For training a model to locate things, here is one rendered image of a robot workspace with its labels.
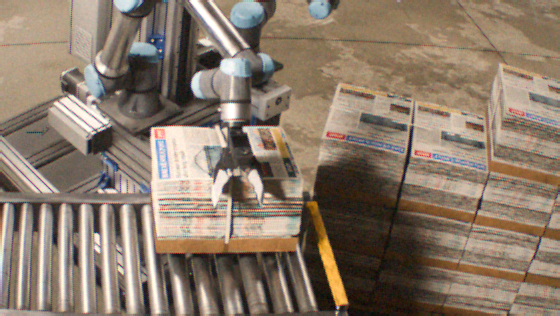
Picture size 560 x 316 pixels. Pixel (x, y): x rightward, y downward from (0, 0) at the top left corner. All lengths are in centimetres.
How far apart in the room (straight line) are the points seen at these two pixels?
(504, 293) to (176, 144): 146
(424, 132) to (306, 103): 169
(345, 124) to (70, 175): 127
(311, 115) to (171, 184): 236
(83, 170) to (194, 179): 149
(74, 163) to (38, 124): 37
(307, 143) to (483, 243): 151
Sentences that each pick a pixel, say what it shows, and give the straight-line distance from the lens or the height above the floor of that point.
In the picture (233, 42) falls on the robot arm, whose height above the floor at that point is 128.
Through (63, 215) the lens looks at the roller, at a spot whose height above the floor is 80.
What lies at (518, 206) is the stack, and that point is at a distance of 282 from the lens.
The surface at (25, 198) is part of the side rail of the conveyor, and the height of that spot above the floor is 80.
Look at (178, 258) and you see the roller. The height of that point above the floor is 80.
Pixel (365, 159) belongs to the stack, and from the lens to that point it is 271.
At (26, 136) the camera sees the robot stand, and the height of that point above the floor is 21.
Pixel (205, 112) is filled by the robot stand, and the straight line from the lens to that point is 292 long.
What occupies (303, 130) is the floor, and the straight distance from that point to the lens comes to 422.
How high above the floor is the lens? 230
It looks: 35 degrees down
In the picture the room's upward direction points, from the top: 8 degrees clockwise
